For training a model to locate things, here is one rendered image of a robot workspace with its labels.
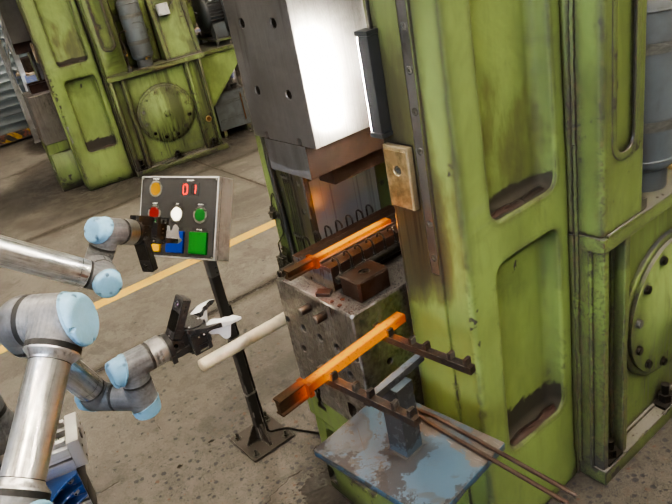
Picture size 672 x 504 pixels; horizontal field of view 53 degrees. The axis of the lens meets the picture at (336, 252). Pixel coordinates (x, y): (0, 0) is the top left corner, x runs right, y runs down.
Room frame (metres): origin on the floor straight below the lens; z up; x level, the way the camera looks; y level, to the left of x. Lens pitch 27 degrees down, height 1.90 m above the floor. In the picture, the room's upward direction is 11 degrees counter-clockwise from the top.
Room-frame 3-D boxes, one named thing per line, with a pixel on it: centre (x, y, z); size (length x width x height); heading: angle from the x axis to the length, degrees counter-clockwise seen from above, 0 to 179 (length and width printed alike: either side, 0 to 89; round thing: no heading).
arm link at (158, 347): (1.49, 0.50, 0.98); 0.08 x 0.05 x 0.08; 34
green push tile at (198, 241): (2.07, 0.44, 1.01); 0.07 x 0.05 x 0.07; 59
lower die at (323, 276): (1.93, -0.09, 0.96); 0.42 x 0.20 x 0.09; 124
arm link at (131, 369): (1.45, 0.57, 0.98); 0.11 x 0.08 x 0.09; 124
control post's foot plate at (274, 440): (2.23, 0.46, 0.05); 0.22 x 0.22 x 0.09; 34
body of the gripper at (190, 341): (1.54, 0.44, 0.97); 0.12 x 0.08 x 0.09; 124
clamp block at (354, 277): (1.70, -0.07, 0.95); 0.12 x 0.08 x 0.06; 124
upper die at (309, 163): (1.93, -0.09, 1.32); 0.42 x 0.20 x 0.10; 124
